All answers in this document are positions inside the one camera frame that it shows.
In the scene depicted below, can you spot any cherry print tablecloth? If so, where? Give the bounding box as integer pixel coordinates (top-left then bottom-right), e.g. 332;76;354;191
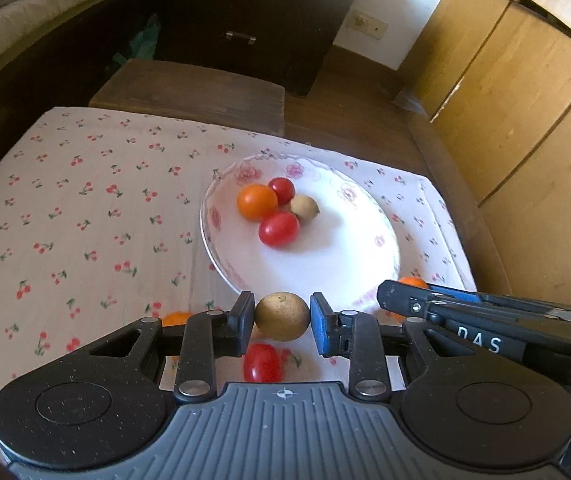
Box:
0;107;475;389

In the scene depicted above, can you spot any dark wooden dresser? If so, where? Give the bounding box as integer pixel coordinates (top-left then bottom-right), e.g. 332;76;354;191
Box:
155;0;354;96

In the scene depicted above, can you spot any green plastic bag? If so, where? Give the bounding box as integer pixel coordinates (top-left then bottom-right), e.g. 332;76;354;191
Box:
113;16;159;66

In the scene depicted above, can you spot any red cherry tomato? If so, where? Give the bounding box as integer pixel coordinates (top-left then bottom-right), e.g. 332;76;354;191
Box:
268;177;296;206
258;211;299;247
243;342;284;382

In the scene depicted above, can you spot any wall power socket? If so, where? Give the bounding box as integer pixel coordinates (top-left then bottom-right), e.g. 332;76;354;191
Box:
346;10;389;40

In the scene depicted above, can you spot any wooden wardrobe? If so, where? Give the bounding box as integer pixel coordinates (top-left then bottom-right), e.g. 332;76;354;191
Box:
400;0;571;304

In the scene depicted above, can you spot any red cherry tomato back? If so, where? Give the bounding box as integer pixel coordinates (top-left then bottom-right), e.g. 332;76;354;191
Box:
268;177;296;206

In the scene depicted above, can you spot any white floral plate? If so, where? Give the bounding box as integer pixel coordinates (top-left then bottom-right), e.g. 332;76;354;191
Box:
200;153;400;311

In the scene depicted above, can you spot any red cherry tomato front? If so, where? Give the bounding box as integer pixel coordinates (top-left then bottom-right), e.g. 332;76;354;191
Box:
258;211;299;247

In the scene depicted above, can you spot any orange tangerine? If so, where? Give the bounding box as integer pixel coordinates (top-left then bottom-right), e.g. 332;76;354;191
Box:
162;311;191;327
392;276;429;323
236;183;279;222

